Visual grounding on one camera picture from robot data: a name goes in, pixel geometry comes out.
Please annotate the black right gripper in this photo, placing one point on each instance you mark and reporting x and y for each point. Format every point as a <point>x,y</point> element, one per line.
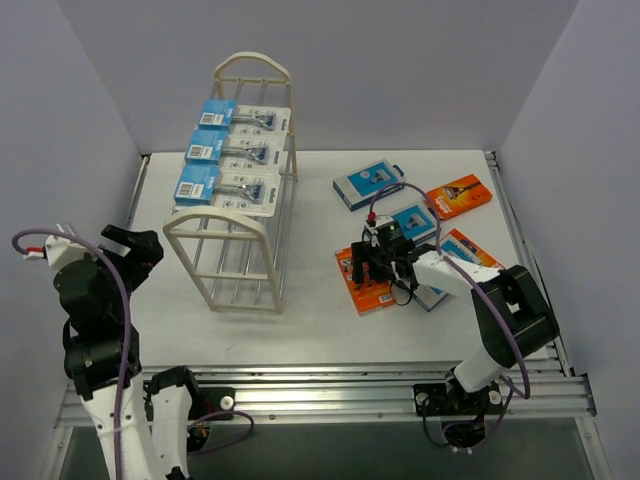
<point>368,262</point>

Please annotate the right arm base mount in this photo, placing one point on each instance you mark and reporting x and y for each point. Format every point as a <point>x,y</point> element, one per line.
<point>446,400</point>

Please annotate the cream metal-rod shelf rack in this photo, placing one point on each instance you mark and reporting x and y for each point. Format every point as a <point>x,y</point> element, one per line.
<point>238,262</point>

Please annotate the blue Gillette razor blister pack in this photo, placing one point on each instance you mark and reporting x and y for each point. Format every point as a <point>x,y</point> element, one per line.
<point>244,120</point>

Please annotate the orange Gillette Fusion box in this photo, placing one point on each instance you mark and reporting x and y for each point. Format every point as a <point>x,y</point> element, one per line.
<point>367,297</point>

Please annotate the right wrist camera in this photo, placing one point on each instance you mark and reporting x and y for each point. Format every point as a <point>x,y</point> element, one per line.
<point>374,224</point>

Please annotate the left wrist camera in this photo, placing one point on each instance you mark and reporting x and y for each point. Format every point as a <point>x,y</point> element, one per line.
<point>58,252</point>

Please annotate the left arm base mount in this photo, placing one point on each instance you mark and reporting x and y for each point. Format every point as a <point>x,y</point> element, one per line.
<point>212,399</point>

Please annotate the aluminium rail frame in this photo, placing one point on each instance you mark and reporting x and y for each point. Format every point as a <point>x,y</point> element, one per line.
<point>319,361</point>

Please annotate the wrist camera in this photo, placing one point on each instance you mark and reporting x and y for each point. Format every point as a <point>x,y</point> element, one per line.
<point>374,224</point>
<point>58,252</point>

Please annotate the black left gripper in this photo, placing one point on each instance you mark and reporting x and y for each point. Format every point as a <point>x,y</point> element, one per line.
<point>138,248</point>

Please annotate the blue harry's box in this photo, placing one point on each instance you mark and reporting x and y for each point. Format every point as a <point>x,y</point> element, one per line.
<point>358,188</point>
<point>439,276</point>
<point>417,222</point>

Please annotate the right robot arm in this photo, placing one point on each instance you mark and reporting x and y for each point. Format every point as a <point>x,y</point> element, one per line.
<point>512,316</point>

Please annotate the upper blue Harry's box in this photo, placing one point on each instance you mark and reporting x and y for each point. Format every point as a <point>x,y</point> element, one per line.
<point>358,188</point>

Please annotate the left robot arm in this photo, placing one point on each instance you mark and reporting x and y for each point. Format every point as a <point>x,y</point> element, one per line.
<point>141,424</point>

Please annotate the lower blue Harry's box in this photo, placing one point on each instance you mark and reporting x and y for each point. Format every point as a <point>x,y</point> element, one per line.
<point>417,222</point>

